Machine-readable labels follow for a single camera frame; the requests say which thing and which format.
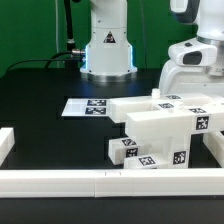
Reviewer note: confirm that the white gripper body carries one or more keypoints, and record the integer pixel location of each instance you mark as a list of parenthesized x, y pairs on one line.
[(195, 65)]

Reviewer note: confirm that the white chair back frame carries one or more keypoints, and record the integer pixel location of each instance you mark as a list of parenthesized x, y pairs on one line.
[(168, 115)]

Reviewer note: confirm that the white chair seat part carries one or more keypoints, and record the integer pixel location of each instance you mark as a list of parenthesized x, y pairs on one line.
[(174, 150)]

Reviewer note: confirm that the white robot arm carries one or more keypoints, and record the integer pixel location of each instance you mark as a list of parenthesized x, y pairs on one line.
[(109, 56)]

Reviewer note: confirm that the white right fence wall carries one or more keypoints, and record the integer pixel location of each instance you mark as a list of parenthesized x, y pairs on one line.
[(214, 141)]

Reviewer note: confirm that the white fence wall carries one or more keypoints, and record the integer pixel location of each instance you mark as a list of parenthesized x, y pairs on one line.
[(111, 183), (214, 141), (7, 142)]

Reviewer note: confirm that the white marker base plate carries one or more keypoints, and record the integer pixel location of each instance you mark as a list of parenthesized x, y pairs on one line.
[(76, 107)]

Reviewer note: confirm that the white front fence wall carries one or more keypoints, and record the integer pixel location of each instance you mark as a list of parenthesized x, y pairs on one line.
[(111, 183)]

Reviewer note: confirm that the white left fence wall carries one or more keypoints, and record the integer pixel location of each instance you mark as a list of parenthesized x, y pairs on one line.
[(7, 142)]

